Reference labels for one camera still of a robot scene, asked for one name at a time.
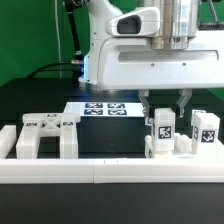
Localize white marker sheet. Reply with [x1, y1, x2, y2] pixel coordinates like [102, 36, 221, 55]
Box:
[64, 102, 143, 117]

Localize white chair back frame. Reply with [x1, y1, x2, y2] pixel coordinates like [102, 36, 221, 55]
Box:
[16, 113, 81, 159]

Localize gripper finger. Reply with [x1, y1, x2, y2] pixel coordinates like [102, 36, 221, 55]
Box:
[138, 90, 154, 126]
[177, 89, 192, 117]

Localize black camera pole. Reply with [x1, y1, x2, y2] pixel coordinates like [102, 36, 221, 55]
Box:
[63, 0, 84, 61]

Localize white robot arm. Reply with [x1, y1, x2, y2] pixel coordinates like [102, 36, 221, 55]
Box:
[79, 0, 224, 125]

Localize white cable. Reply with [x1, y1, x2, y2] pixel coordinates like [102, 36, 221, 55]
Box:
[54, 0, 63, 80]

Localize white chair seat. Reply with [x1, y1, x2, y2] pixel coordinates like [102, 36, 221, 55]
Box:
[145, 133, 192, 159]

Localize white U-shaped fence frame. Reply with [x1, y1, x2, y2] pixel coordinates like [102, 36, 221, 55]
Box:
[0, 125, 224, 184]

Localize black cable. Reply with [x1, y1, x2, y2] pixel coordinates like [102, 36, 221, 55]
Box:
[26, 62, 84, 80]

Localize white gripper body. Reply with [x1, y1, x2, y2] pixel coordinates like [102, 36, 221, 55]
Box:
[97, 35, 224, 90]

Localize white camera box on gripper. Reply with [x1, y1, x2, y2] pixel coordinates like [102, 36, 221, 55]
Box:
[105, 7, 160, 37]

